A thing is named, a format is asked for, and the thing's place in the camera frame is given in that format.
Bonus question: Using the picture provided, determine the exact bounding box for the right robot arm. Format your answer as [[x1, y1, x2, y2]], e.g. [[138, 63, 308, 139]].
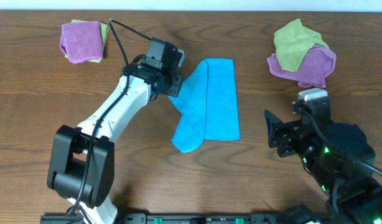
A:
[[264, 96, 382, 223]]

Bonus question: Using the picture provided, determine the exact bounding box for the blue microfiber cloth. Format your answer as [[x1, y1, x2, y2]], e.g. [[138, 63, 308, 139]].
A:
[[169, 58, 241, 153]]

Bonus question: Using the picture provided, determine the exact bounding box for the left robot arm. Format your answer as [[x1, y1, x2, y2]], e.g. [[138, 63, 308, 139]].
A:
[[47, 38, 185, 223]]

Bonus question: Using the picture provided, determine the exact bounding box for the crumpled purple cloth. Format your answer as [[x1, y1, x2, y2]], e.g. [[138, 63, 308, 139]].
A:
[[267, 45, 337, 88]]

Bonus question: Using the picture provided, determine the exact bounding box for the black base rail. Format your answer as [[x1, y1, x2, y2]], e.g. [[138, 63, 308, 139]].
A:
[[39, 208, 328, 224]]

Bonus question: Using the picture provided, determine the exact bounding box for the crumpled green cloth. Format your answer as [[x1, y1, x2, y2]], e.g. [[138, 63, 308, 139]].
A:
[[274, 19, 328, 72]]

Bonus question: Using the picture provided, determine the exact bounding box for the folded purple cloth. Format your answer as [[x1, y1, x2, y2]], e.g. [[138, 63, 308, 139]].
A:
[[59, 21, 104, 65]]

